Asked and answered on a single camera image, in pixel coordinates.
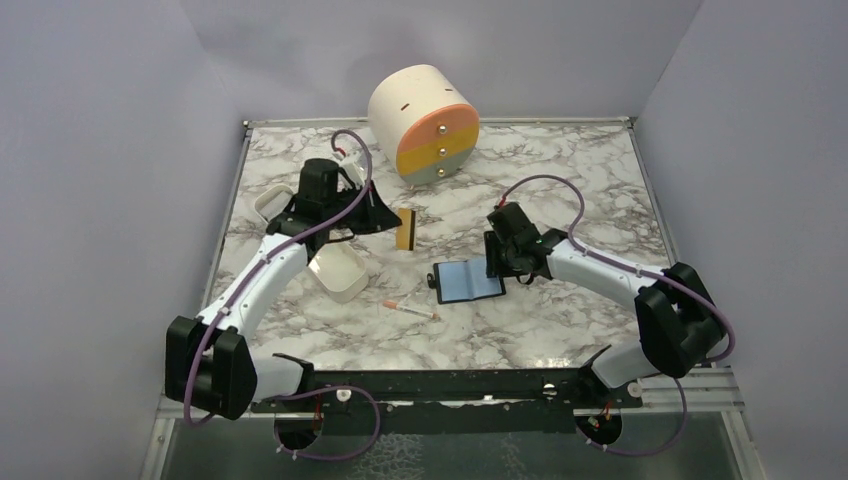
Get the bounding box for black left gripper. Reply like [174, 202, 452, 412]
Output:
[323, 178, 401, 234]

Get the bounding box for black card holder wallet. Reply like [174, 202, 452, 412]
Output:
[427, 257, 506, 304]

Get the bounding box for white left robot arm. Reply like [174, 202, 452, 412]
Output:
[164, 158, 401, 420]

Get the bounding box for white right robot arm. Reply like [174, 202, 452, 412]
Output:
[484, 202, 730, 407]

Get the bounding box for white oblong tray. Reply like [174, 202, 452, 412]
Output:
[253, 185, 369, 304]

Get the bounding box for orange capped syringe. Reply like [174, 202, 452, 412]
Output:
[382, 300, 440, 320]

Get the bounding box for cream round drawer cabinet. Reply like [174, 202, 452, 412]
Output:
[367, 64, 481, 186]

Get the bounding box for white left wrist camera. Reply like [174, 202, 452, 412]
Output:
[336, 153, 367, 188]

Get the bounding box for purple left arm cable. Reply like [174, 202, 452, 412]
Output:
[182, 129, 383, 464]

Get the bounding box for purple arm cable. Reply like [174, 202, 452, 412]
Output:
[496, 174, 737, 460]
[182, 129, 383, 464]

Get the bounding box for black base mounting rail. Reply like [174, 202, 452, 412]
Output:
[250, 367, 643, 436]

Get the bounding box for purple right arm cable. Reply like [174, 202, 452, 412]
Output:
[496, 174, 737, 460]

